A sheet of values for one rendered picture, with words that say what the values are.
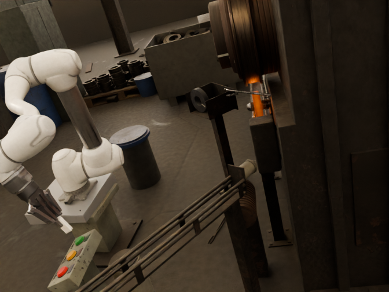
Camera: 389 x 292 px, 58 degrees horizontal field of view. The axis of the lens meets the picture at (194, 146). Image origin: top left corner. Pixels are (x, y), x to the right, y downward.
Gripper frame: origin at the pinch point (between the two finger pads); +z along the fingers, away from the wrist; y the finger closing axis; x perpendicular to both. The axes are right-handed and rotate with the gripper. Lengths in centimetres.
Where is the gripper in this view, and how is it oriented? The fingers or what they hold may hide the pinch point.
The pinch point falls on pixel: (63, 224)
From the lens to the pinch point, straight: 143.1
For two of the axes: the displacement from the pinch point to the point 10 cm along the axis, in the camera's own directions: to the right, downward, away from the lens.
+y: 1.1, -4.8, 8.7
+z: 5.7, 7.5, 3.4
